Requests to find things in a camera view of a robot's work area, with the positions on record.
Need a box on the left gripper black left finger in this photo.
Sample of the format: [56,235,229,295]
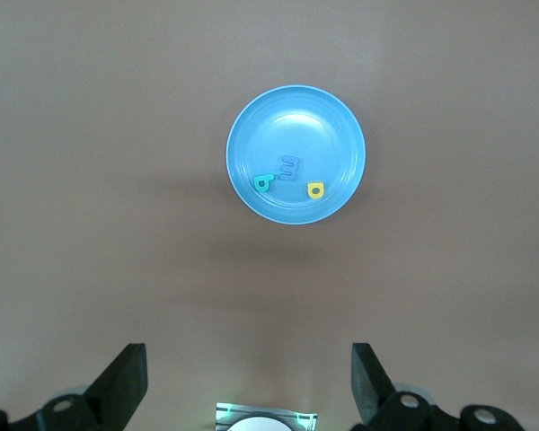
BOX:
[8,342,149,431]

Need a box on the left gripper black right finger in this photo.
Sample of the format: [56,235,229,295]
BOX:
[350,341,463,431]

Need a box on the teal letter p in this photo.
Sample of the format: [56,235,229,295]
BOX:
[252,172,276,194]

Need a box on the blue letter E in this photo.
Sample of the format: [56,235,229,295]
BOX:
[276,154,303,182]

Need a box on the brown table cover sheet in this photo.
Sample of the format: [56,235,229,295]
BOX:
[0,0,539,431]

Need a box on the blue plate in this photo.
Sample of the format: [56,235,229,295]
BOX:
[225,84,367,226]

